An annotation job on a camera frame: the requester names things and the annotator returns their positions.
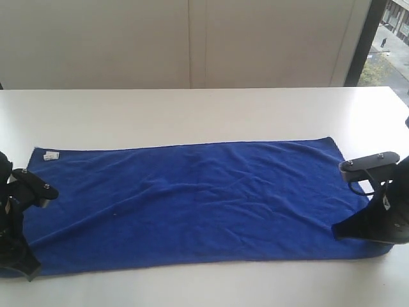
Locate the dark window frame post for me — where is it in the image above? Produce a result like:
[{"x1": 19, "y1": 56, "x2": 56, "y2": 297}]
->
[{"x1": 344, "y1": 0, "x2": 387, "y2": 87}]

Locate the blue microfiber towel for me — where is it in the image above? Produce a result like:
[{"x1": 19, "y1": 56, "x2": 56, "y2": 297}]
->
[{"x1": 23, "y1": 137, "x2": 390, "y2": 275}]

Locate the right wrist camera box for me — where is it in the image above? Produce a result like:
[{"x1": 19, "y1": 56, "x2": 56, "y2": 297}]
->
[{"x1": 339, "y1": 152, "x2": 400, "y2": 182}]

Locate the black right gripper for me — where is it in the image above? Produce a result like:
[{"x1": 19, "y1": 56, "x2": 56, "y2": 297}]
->
[{"x1": 331, "y1": 157, "x2": 408, "y2": 244}]

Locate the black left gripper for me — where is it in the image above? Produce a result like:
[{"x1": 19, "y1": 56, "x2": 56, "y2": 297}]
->
[{"x1": 1, "y1": 152, "x2": 42, "y2": 281}]

